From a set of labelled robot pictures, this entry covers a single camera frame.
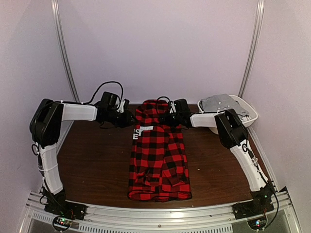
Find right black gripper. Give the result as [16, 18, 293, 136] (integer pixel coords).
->
[159, 110, 183, 127]

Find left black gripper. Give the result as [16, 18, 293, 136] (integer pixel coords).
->
[106, 110, 138, 129]

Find red black plaid shirt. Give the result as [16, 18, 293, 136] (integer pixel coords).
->
[128, 100, 192, 202]

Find white plastic tub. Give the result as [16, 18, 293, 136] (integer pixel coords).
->
[191, 94, 258, 134]

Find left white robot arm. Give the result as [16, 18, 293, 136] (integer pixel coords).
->
[30, 99, 136, 195]

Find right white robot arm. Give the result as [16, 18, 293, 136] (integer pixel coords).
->
[159, 109, 275, 193]

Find grey button shirt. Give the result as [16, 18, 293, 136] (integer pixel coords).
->
[199, 94, 249, 118]

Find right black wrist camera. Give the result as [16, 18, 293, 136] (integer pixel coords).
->
[169, 99, 190, 114]

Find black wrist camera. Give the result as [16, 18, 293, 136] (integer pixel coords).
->
[99, 92, 130, 113]
[169, 99, 190, 114]

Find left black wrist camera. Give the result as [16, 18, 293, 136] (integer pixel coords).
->
[99, 92, 130, 113]

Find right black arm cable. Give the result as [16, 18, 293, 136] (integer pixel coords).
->
[155, 96, 172, 115]

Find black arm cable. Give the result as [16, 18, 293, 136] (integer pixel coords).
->
[86, 81, 124, 105]
[155, 96, 172, 115]

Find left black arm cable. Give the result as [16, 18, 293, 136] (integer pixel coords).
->
[86, 81, 124, 105]

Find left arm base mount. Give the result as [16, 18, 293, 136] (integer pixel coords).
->
[42, 187, 86, 220]

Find aluminium front rail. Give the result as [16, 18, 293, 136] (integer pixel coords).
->
[17, 191, 302, 233]

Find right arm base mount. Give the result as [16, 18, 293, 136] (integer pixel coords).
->
[232, 185, 275, 219]

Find left aluminium frame post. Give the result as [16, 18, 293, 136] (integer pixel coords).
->
[51, 0, 80, 102]

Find aluminium frame post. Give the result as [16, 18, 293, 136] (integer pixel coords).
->
[51, 0, 80, 102]
[238, 0, 265, 98]

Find right aluminium frame post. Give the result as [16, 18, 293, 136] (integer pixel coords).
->
[238, 0, 265, 98]

